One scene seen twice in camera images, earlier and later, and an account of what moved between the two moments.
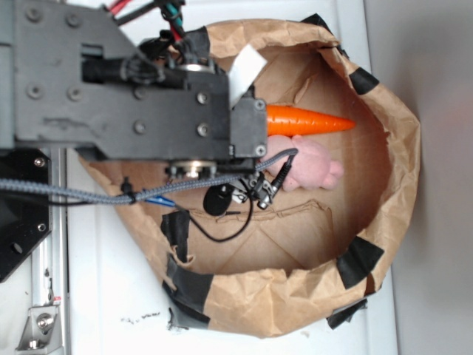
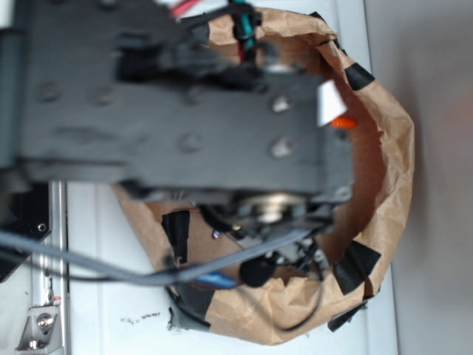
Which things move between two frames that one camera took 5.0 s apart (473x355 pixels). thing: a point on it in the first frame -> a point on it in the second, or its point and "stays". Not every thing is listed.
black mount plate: x=26 y=218 stays
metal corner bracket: x=42 y=333 stays
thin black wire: x=250 y=213 -> x=313 y=310
